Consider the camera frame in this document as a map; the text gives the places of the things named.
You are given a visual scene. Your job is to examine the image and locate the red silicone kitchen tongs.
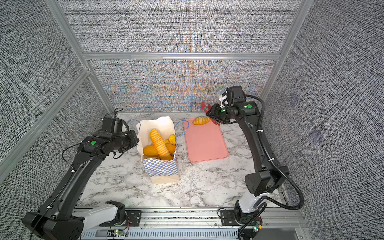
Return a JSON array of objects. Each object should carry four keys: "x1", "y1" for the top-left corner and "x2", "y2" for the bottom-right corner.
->
[{"x1": 201, "y1": 101, "x2": 220, "y2": 126}]

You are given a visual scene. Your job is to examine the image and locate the croissant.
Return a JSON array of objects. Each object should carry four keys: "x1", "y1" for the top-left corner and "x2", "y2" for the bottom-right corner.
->
[{"x1": 193, "y1": 117, "x2": 211, "y2": 126}]

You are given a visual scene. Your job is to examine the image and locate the oval french bread loaf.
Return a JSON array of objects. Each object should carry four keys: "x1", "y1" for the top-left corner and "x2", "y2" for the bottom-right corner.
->
[{"x1": 143, "y1": 144, "x2": 176, "y2": 157}]

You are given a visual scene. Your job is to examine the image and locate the long twisted bread stick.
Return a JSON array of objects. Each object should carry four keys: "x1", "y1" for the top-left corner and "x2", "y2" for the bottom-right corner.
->
[{"x1": 150, "y1": 129, "x2": 173, "y2": 161}]

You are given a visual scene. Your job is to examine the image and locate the checkered paper bread bag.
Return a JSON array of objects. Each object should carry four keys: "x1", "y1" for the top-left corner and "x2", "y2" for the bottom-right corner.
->
[{"x1": 136, "y1": 116, "x2": 180, "y2": 185}]

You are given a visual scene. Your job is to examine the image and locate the small yellow bread piece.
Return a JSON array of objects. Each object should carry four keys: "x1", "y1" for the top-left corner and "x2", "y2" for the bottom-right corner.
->
[{"x1": 168, "y1": 135, "x2": 176, "y2": 145}]

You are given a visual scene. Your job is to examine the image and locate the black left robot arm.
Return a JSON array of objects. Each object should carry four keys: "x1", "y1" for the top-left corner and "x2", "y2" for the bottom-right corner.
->
[{"x1": 22, "y1": 130, "x2": 139, "y2": 240}]

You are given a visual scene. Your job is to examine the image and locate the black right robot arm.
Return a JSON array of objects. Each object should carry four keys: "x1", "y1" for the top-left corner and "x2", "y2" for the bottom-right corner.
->
[{"x1": 206, "y1": 102, "x2": 297, "y2": 225}]

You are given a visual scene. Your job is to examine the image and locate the pink plastic tray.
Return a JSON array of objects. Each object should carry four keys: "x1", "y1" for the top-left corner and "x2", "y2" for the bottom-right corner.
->
[{"x1": 183, "y1": 119, "x2": 229, "y2": 163}]

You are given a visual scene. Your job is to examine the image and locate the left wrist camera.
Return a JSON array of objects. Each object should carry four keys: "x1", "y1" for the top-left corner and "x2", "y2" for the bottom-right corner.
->
[{"x1": 101, "y1": 117, "x2": 130, "y2": 134}]

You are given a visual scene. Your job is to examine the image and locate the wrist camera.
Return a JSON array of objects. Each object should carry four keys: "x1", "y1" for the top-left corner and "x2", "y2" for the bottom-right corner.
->
[
  {"x1": 101, "y1": 117, "x2": 130, "y2": 134},
  {"x1": 219, "y1": 86, "x2": 246, "y2": 108}
]

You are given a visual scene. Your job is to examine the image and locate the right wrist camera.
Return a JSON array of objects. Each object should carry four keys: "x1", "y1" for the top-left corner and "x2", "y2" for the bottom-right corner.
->
[{"x1": 219, "y1": 86, "x2": 246, "y2": 108}]

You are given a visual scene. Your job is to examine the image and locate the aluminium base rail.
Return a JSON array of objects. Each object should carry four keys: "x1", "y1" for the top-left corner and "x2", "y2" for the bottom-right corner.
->
[{"x1": 50, "y1": 206, "x2": 316, "y2": 240}]

